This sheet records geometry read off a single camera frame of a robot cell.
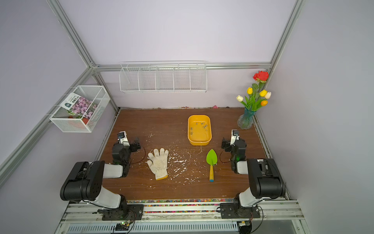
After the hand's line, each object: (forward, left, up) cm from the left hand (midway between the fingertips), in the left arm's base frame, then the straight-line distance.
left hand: (130, 137), depth 91 cm
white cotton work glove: (-15, -17, -9) cm, 25 cm away
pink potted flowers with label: (+4, +19, +25) cm, 31 cm away
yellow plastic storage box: (+8, -45, -10) cm, 47 cm away
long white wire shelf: (+36, -26, +19) cm, 49 cm away
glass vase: (+9, -78, -2) cm, 78 cm away
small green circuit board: (-45, -1, -11) cm, 47 cm away
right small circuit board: (-50, -62, -12) cm, 81 cm away
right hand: (-3, -64, -2) cm, 65 cm away
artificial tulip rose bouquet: (+15, -82, +15) cm, 85 cm away
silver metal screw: (+13, -51, -9) cm, 53 cm away
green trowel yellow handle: (-14, -51, -9) cm, 53 cm away
